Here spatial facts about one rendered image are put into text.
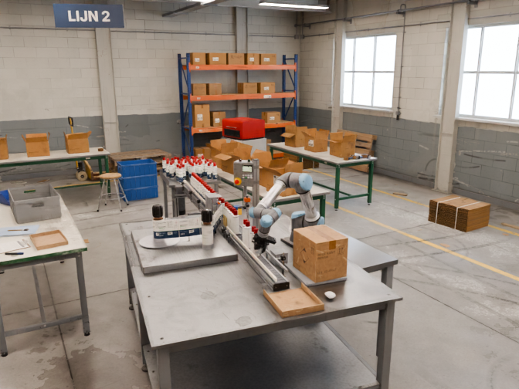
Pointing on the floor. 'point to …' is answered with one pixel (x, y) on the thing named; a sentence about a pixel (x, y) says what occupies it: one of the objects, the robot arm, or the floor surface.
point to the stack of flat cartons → (459, 213)
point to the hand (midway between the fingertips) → (260, 252)
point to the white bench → (31, 257)
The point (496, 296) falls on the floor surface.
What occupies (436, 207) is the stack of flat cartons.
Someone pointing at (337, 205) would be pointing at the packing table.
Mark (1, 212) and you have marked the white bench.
